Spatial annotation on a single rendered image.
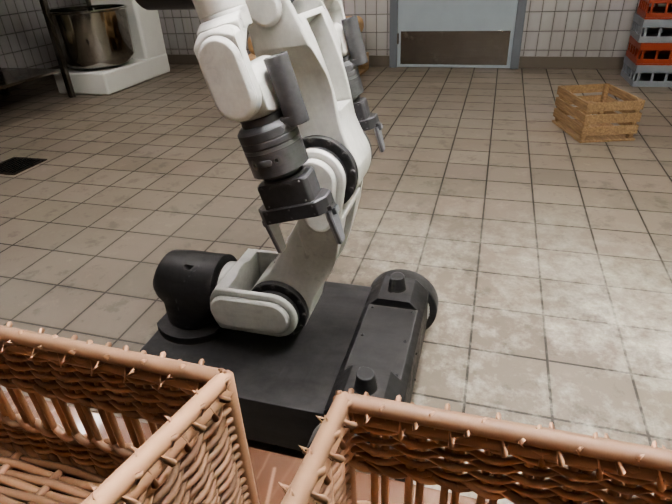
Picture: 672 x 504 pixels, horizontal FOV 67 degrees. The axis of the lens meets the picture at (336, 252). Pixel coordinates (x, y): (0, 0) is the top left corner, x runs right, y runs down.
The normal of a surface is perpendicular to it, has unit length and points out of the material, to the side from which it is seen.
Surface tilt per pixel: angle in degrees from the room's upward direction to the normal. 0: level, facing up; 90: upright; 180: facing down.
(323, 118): 90
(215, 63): 91
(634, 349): 0
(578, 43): 90
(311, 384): 0
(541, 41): 90
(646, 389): 0
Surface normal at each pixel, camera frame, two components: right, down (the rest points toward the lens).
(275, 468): -0.04, -0.86
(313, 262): -0.28, 0.50
